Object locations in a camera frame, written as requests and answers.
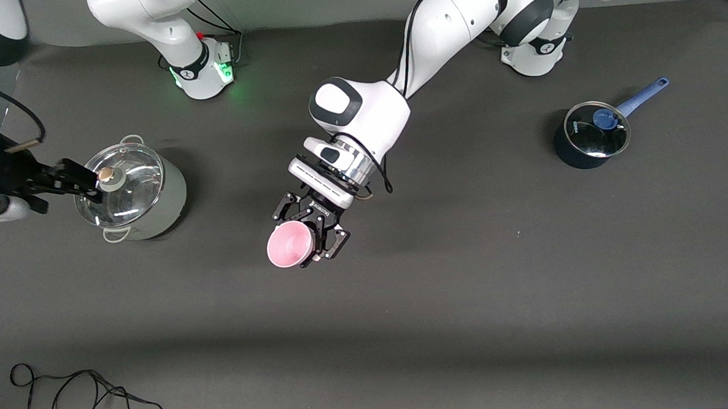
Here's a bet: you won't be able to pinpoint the pink plastic cup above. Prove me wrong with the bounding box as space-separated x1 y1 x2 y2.
266 220 316 270

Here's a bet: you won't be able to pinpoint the glass lid with wooden knob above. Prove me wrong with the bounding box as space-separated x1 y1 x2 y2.
71 141 167 229

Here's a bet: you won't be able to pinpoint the dark grey table mat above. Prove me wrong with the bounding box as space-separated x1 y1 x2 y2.
0 0 728 409

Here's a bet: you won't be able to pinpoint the glass lid with blue knob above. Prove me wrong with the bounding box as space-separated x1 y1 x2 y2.
563 99 633 160

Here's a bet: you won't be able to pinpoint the grey-green stockpot with loop handles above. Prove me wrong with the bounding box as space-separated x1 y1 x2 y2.
71 133 190 245

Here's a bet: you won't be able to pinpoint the black right arm base cables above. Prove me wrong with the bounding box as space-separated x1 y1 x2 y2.
186 0 245 68

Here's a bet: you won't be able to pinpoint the loose thin black cable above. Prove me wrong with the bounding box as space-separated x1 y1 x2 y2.
0 357 169 409

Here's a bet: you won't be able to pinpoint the dark blue saucepan, blue handle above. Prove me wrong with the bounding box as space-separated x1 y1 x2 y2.
551 77 674 171

